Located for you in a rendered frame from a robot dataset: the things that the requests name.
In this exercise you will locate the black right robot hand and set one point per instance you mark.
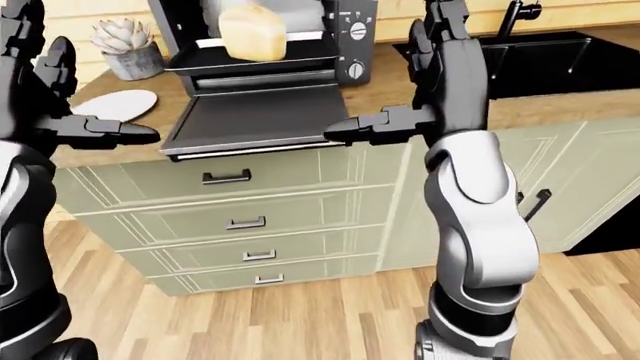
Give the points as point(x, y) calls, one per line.
point(457, 82)

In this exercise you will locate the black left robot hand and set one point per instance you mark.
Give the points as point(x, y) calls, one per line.
point(20, 75)

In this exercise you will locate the white round plate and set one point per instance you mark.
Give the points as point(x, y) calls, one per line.
point(117, 104)

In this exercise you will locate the black oven tray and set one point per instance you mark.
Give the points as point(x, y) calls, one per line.
point(200, 60)

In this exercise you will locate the pale bread loaf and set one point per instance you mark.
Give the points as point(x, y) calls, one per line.
point(252, 33)

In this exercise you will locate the black sink faucet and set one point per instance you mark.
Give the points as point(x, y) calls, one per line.
point(515, 17)

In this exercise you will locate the black kitchen sink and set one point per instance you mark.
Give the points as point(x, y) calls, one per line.
point(550, 63)

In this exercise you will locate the small round oven knob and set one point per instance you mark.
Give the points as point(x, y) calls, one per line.
point(355, 70)

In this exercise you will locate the black toaster oven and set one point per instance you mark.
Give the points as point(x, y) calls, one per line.
point(357, 50)

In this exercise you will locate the pale succulent plant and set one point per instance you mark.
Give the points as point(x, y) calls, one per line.
point(120, 35)

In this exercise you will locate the large round oven knob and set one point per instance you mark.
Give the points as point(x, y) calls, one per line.
point(358, 30)

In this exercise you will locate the grey stone plant pot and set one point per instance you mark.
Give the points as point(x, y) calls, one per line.
point(135, 65)

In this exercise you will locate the green cabinet door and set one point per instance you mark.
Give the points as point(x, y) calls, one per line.
point(575, 180)

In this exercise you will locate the tall green cabinet drawer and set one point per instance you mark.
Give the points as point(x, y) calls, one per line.
point(300, 172)

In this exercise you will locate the black toaster oven door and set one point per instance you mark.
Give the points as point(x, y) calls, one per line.
point(260, 116)

